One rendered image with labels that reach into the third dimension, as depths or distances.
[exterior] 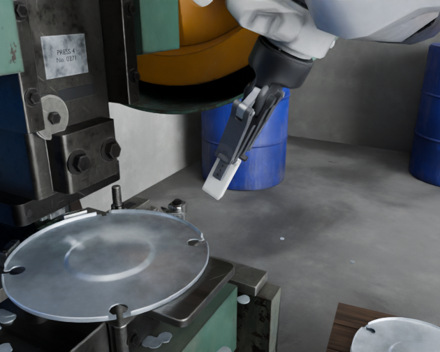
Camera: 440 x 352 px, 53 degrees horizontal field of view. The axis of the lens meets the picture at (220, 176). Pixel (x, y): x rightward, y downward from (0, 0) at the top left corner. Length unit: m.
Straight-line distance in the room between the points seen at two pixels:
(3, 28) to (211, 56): 0.45
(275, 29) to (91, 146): 0.28
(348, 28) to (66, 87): 0.37
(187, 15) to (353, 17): 0.58
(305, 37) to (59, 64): 0.31
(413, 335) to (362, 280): 0.87
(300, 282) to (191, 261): 1.38
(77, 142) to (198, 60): 0.36
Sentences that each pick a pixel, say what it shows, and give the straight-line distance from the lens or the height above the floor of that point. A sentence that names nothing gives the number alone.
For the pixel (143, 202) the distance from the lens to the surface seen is 0.89.
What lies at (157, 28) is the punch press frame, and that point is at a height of 1.09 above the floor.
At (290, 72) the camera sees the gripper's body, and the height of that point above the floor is 1.05.
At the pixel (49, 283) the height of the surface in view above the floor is 0.78.
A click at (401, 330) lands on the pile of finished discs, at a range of 1.23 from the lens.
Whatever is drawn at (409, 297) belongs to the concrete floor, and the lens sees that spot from 2.03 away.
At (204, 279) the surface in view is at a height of 0.78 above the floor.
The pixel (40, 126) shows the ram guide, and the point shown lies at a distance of 0.55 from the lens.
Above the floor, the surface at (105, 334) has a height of 0.69.
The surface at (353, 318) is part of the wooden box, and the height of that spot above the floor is 0.35.
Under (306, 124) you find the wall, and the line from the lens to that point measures 4.01.
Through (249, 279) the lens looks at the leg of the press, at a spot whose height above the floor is 0.64.
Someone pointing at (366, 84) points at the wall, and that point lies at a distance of 3.82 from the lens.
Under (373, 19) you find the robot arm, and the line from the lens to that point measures 0.38.
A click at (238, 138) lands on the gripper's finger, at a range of 0.55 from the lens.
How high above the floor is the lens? 1.13
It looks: 21 degrees down
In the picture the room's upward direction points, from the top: straight up
